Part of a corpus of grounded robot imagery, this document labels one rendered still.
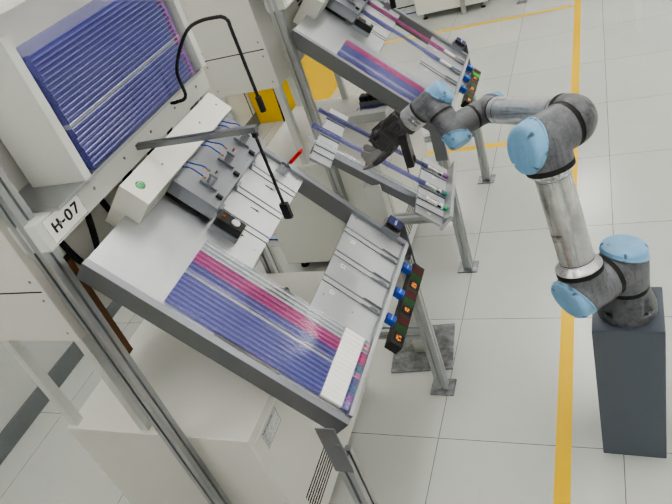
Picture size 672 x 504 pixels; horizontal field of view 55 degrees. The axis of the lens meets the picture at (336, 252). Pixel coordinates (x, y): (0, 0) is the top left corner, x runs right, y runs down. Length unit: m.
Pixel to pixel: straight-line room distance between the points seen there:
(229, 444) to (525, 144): 1.08
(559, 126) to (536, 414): 1.18
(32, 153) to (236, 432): 0.87
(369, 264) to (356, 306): 0.17
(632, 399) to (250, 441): 1.10
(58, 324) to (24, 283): 0.14
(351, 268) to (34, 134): 0.89
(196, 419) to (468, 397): 1.05
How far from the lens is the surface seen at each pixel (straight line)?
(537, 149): 1.50
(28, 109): 1.48
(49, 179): 1.57
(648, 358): 1.96
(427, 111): 1.89
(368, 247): 1.94
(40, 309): 1.75
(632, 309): 1.86
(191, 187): 1.69
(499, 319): 2.75
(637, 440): 2.24
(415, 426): 2.45
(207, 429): 1.88
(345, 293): 1.78
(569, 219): 1.62
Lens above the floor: 1.89
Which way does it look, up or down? 34 degrees down
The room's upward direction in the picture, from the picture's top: 21 degrees counter-clockwise
